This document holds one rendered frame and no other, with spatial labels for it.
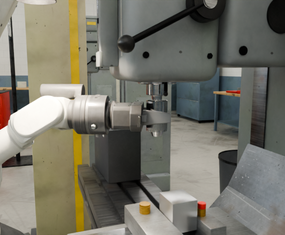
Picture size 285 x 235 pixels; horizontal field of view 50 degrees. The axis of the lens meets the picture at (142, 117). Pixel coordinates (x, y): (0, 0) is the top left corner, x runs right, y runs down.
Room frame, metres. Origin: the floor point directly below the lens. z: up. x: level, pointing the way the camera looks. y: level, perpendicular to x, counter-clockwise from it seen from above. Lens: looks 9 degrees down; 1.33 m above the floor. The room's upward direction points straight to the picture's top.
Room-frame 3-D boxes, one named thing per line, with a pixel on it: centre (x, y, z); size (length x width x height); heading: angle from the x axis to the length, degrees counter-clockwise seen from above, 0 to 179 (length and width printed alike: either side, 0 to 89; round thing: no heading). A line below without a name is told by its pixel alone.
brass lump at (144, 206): (0.57, 0.00, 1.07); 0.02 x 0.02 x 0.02
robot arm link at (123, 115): (0.69, 0.06, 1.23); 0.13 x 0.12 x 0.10; 177
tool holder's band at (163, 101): (0.68, -0.03, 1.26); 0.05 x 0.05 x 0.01
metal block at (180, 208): (0.57, -0.07, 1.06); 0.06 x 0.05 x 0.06; 21
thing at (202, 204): (0.56, -0.11, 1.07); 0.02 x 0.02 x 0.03
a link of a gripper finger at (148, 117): (0.65, -0.03, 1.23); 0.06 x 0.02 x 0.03; 87
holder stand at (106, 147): (1.14, 0.10, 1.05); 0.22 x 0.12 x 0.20; 21
